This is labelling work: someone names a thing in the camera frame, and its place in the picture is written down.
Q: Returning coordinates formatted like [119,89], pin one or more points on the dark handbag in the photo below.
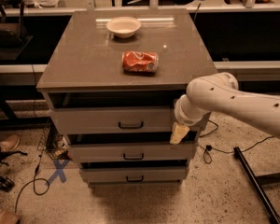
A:
[12,34]

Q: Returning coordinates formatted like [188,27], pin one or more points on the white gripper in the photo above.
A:
[182,115]

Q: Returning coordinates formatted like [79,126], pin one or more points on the grey drawer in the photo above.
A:
[134,175]
[143,119]
[132,152]

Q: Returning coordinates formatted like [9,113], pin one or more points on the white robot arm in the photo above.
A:
[219,93]

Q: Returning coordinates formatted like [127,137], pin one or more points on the wire mesh basket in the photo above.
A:
[52,143]

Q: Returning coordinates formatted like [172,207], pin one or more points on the grey top drawer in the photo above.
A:
[143,119]

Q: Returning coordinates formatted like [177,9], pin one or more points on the grey bottom drawer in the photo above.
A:
[134,175]

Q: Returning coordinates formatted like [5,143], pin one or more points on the white paper bowl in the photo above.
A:
[123,27]

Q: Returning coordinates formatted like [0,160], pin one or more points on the crushed red soda can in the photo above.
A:
[138,61]

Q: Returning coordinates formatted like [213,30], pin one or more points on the grey middle drawer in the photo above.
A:
[132,152]

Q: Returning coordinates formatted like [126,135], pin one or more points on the blue tape cross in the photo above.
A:
[59,172]

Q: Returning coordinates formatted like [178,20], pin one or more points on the grey drawer cabinet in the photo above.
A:
[85,71]

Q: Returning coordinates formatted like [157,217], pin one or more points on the black metal floor bar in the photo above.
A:
[258,181]

